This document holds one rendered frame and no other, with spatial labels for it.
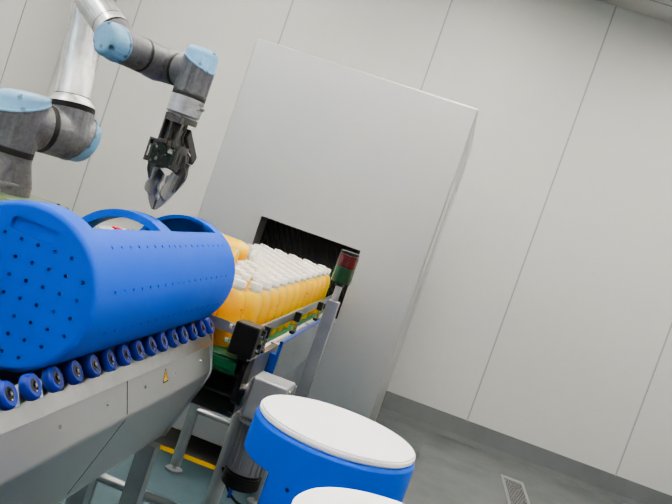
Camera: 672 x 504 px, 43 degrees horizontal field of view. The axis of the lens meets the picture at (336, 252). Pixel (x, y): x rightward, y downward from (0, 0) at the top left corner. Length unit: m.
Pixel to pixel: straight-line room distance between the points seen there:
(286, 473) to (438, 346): 5.18
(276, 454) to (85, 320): 0.38
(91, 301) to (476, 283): 5.20
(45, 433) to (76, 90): 0.94
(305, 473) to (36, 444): 0.44
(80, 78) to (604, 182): 4.95
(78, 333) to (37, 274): 0.12
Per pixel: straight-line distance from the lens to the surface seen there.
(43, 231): 1.47
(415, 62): 6.58
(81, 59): 2.16
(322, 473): 1.35
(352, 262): 2.61
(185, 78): 1.88
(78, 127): 2.13
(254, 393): 2.41
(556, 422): 6.65
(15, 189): 2.04
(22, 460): 1.45
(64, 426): 1.57
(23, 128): 2.04
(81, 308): 1.44
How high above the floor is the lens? 1.40
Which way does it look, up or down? 3 degrees down
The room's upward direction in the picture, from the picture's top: 19 degrees clockwise
